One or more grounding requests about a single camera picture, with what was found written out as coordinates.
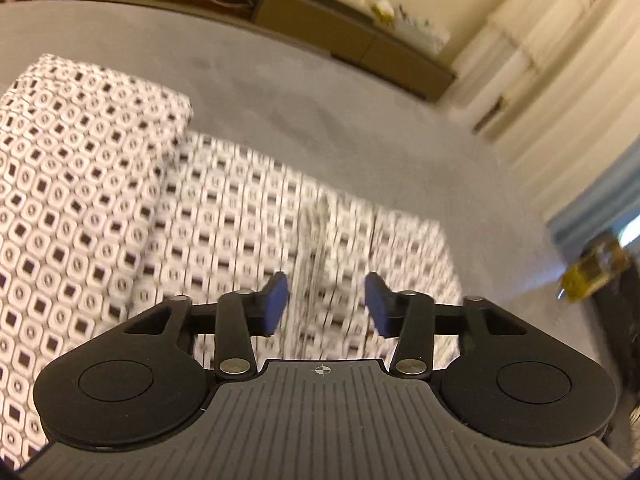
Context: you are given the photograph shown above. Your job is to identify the white curtain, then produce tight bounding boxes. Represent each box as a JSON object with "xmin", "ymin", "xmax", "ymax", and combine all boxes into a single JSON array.
[{"xmin": 472, "ymin": 0, "xmax": 640, "ymax": 223}]

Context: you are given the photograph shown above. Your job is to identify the white black patterned garment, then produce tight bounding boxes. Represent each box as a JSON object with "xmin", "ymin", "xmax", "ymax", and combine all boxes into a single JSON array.
[{"xmin": 0, "ymin": 52, "xmax": 463, "ymax": 453}]

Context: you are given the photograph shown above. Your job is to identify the grey bed cover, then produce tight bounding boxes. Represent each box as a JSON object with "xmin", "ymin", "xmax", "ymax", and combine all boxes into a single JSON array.
[{"xmin": 0, "ymin": 0, "xmax": 631, "ymax": 401}]

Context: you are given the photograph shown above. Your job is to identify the white bottles on cabinet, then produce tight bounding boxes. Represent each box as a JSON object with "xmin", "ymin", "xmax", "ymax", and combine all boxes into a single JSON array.
[{"xmin": 327, "ymin": 0, "xmax": 452, "ymax": 55}]

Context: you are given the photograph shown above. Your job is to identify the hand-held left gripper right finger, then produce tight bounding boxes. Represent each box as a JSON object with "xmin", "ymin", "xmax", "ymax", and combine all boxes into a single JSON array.
[{"xmin": 364, "ymin": 271, "xmax": 529, "ymax": 380}]

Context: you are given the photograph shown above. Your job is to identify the blue curtain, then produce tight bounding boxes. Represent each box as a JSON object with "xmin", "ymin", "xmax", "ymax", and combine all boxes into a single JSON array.
[{"xmin": 544, "ymin": 151, "xmax": 640, "ymax": 263}]

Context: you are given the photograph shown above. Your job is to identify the brown low cabinet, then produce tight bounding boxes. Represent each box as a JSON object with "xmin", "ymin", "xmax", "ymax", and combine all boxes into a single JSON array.
[{"xmin": 159, "ymin": 0, "xmax": 457, "ymax": 102}]

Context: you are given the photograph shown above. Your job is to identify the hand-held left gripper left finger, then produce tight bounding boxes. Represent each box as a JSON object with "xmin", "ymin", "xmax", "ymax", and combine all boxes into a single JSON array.
[{"xmin": 124, "ymin": 271, "xmax": 291, "ymax": 381}]

